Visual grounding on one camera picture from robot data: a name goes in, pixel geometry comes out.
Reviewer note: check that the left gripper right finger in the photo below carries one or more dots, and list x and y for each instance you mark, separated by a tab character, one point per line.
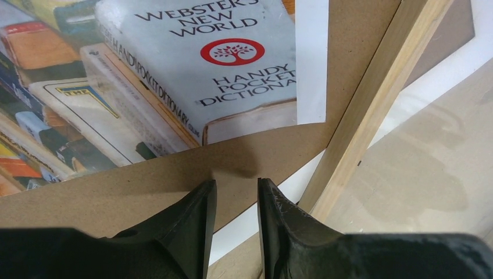
296	245

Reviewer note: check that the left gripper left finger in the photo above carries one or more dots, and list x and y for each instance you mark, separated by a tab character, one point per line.
174	243

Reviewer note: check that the brown backing board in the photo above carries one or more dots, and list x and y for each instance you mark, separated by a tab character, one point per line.
372	47

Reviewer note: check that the cat photo print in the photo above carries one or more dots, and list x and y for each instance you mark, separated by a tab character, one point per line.
89	86

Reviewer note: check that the wooden picture frame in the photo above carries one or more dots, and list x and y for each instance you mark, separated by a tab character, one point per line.
366	115

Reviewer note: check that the white mat board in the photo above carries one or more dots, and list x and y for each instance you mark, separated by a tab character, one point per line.
415	96

